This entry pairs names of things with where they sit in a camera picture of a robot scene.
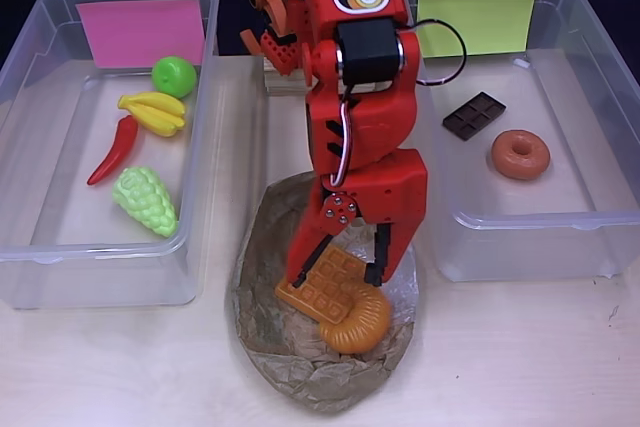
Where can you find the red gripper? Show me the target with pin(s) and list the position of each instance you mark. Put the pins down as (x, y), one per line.
(387, 187)

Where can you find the orange toy waffle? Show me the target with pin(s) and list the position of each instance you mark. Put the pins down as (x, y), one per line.
(325, 292)

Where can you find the orange toy croissant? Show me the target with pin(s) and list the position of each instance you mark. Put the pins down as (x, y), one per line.
(360, 324)

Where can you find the brown toy donut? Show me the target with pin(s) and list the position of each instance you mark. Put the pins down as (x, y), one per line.
(505, 159)

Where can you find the brown toy chocolate bar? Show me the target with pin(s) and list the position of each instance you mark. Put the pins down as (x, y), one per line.
(475, 117)

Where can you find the light green toy grapes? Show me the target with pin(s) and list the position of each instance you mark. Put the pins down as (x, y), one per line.
(147, 202)

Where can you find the green toy apple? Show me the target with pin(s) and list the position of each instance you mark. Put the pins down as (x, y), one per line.
(174, 77)

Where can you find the red toy chili pepper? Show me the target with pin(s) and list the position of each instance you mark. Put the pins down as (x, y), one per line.
(117, 149)

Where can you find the red robot arm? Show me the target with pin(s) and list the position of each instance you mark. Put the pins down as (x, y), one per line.
(360, 97)

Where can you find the clear plastic bin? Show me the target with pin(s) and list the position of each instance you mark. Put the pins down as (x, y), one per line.
(75, 257)
(525, 207)

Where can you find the yellow-green paper sheet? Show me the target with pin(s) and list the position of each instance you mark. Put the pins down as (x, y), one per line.
(490, 22)

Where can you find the pink paper sheet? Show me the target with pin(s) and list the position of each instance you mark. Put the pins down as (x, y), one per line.
(140, 32)

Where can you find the crumpled brown paper bag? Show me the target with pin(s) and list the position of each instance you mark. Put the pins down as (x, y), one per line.
(280, 377)

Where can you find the wooden base block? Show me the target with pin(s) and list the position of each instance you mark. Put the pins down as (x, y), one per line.
(285, 84)

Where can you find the small white tape piece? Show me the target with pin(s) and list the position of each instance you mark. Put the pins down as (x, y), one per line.
(523, 63)

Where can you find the orange clamp with round hole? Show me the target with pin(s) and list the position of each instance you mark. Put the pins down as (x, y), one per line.
(270, 2)

